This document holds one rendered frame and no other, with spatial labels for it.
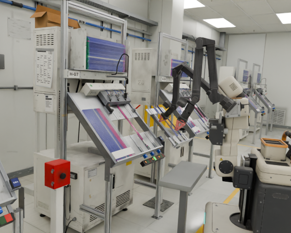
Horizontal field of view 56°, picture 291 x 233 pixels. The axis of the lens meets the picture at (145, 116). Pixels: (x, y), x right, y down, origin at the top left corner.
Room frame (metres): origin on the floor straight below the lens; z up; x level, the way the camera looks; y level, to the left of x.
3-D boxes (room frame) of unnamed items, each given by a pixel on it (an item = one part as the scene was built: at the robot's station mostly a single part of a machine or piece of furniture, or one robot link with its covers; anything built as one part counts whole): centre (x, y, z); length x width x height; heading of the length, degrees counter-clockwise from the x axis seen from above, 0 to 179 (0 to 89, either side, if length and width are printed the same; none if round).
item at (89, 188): (2.56, 0.54, 0.31); 0.70 x 0.65 x 0.62; 147
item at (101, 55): (2.54, 0.41, 1.52); 0.51 x 0.13 x 0.27; 147
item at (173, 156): (3.69, -0.41, 0.65); 1.01 x 0.73 x 1.29; 57
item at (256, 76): (7.95, -2.99, 0.95); 1.36 x 0.82 x 1.90; 57
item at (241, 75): (6.75, -2.18, 0.95); 1.36 x 0.82 x 1.90; 57
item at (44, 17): (2.61, 0.72, 1.82); 0.68 x 0.30 x 0.20; 147
